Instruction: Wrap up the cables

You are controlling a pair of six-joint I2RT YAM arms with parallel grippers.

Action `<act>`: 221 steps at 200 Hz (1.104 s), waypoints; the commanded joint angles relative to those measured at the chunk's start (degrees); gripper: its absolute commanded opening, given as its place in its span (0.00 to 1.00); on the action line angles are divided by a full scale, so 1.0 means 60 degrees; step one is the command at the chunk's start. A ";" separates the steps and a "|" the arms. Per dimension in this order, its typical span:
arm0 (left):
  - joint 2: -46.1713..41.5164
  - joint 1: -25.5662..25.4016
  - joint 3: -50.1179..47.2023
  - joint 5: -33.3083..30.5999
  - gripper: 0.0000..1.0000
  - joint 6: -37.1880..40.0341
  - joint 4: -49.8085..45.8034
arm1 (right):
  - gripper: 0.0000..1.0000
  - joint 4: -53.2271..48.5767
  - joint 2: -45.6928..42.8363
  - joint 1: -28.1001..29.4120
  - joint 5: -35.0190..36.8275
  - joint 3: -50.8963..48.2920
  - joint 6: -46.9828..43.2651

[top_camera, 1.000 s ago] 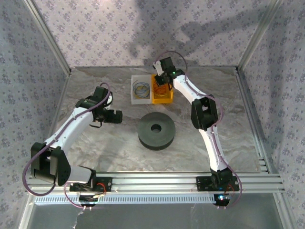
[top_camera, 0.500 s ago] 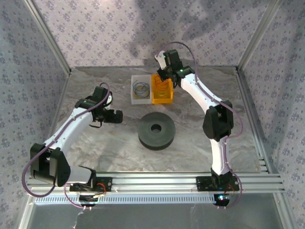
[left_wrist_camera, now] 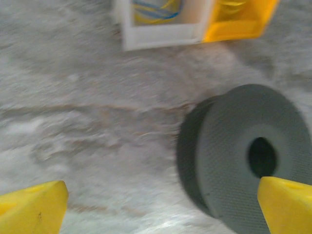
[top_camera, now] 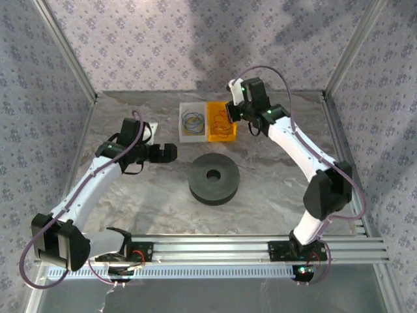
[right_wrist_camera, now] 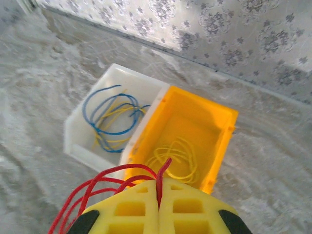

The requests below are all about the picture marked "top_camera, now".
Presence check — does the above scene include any red cable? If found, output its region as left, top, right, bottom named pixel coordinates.
left=210, top=110, right=235, bottom=138

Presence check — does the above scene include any orange plastic bin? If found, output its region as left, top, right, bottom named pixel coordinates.
left=205, top=101, right=238, bottom=143

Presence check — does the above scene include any black cable spool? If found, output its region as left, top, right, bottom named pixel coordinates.
left=188, top=152, right=241, bottom=207

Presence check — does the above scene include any white plastic bin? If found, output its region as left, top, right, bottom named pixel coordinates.
left=178, top=101, right=209, bottom=144

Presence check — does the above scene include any black controller board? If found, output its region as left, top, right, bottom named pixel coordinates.
left=107, top=265, right=135, bottom=284
left=292, top=264, right=316, bottom=283

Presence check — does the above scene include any blue cable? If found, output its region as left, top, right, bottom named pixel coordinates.
left=181, top=109, right=205, bottom=135

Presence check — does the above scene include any yellow cable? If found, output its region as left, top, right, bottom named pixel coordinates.
left=187, top=115, right=205, bottom=130

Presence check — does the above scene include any aluminium side rail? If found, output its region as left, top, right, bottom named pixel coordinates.
left=66, top=97, right=99, bottom=196
left=321, top=93, right=372, bottom=237

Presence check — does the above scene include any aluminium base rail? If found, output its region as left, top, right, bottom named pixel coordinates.
left=79, top=233, right=392, bottom=265

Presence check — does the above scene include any aluminium frame post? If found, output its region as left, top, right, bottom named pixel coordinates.
left=32, top=0, right=98, bottom=102
left=323, top=0, right=389, bottom=96

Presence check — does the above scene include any white slotted cable duct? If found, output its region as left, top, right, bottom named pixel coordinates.
left=48, top=265, right=297, bottom=280

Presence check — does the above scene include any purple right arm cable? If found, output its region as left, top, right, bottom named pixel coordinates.
left=236, top=66, right=366, bottom=287

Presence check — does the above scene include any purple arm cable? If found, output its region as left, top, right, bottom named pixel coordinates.
left=19, top=110, right=144, bottom=290
left=236, top=66, right=366, bottom=287

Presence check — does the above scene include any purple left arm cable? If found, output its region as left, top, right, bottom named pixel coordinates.
left=19, top=110, right=144, bottom=290

